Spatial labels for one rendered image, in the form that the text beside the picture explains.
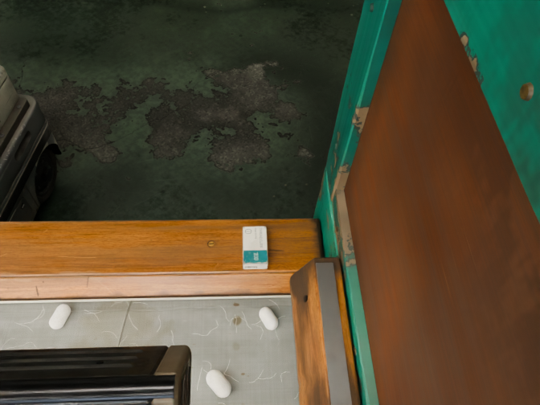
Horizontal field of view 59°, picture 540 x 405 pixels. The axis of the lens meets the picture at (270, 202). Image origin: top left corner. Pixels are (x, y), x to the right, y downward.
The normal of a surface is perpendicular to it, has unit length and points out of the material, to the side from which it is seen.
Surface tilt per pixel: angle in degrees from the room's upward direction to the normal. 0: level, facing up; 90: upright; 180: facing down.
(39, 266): 0
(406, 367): 90
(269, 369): 0
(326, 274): 0
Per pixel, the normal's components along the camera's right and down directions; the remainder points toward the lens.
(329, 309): 0.05, -0.57
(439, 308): -1.00, 0.00
